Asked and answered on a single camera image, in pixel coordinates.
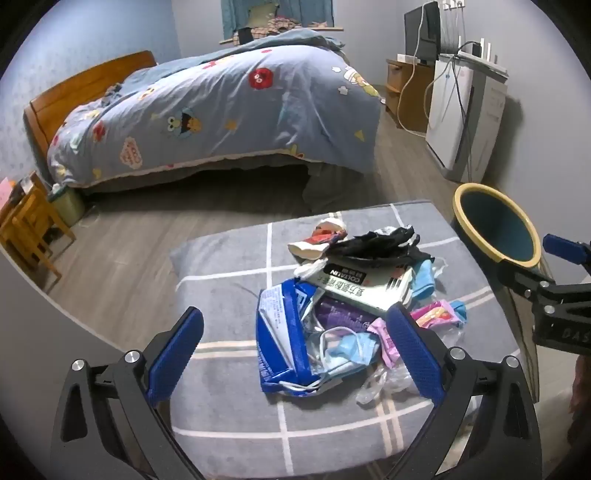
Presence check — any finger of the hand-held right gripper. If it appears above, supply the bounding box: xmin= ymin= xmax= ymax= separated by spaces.
xmin=542 ymin=233 xmax=591 ymax=267
xmin=495 ymin=259 xmax=557 ymax=305

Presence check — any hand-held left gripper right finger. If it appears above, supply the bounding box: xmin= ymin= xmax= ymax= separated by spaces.
xmin=384 ymin=304 xmax=543 ymax=480

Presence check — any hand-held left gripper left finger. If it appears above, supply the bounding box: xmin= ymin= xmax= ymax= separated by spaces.
xmin=50 ymin=305 xmax=206 ymax=480

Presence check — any clear plastic wrap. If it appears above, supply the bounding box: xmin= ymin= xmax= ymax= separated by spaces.
xmin=355 ymin=357 xmax=419 ymax=407

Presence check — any pink colourful candy wrapper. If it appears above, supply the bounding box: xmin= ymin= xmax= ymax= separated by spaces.
xmin=410 ymin=299 xmax=468 ymax=329

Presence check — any blue bin with yellow rim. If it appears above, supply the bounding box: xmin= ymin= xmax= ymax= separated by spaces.
xmin=451 ymin=183 xmax=557 ymax=296

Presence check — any blue face mask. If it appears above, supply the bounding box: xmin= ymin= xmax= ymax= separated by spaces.
xmin=411 ymin=258 xmax=438 ymax=301
xmin=307 ymin=325 xmax=382 ymax=377

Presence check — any white box with black label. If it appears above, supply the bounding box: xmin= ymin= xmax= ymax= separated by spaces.
xmin=307 ymin=258 xmax=414 ymax=315

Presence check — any blue white plastic package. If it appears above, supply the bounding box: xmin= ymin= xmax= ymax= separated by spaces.
xmin=256 ymin=279 xmax=324 ymax=395

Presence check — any black plastic bag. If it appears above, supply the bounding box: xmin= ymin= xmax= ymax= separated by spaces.
xmin=325 ymin=226 xmax=435 ymax=268

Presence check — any white tissue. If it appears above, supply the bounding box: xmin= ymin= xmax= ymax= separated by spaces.
xmin=293 ymin=258 xmax=329 ymax=280

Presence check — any person's right hand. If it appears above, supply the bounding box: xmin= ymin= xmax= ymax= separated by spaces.
xmin=570 ymin=357 xmax=591 ymax=428

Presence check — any grey checked cloth covered table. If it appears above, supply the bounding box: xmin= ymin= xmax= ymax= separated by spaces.
xmin=168 ymin=199 xmax=525 ymax=480

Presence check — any small green bin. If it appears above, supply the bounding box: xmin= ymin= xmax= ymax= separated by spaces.
xmin=47 ymin=182 xmax=86 ymax=227

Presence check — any white air purifier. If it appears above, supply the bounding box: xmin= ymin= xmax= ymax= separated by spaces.
xmin=425 ymin=53 xmax=509 ymax=183

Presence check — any wooden chair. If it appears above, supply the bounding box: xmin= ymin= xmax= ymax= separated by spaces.
xmin=0 ymin=173 xmax=77 ymax=289

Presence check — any white router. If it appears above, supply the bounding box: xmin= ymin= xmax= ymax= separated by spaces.
xmin=457 ymin=39 xmax=509 ymax=77

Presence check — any wooden cabinet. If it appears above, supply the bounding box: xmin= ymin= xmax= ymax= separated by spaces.
xmin=385 ymin=58 xmax=435 ymax=134

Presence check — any bed with cartoon duvet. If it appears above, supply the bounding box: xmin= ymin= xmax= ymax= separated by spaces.
xmin=46 ymin=28 xmax=384 ymax=188

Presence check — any black monitor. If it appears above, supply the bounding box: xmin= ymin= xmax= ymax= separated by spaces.
xmin=404 ymin=1 xmax=441 ymax=63

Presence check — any plaid cloth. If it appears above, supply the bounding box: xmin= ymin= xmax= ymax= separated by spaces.
xmin=252 ymin=16 xmax=296 ymax=38

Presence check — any olive green cloth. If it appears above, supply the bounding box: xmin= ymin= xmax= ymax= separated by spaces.
xmin=247 ymin=4 xmax=280 ymax=26

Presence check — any teal curtain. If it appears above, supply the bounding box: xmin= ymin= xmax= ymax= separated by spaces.
xmin=221 ymin=0 xmax=334 ymax=38

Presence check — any black cable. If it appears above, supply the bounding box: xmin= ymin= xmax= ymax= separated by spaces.
xmin=445 ymin=41 xmax=476 ymax=182

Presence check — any white cable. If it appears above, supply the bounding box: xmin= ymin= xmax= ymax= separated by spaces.
xmin=397 ymin=4 xmax=428 ymax=136

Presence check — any wooden bed frame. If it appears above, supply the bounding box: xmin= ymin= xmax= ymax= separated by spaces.
xmin=23 ymin=50 xmax=158 ymax=185

